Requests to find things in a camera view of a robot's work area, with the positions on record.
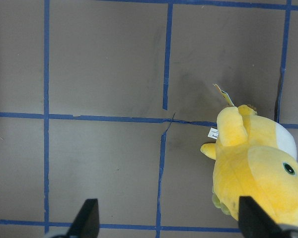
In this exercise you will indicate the yellow plush dinosaur toy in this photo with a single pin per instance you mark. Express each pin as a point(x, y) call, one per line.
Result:
point(257, 157)

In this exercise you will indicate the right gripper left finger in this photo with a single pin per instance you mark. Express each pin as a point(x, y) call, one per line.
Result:
point(86, 224)

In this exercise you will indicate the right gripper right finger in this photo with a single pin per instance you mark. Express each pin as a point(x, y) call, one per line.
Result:
point(254, 222)

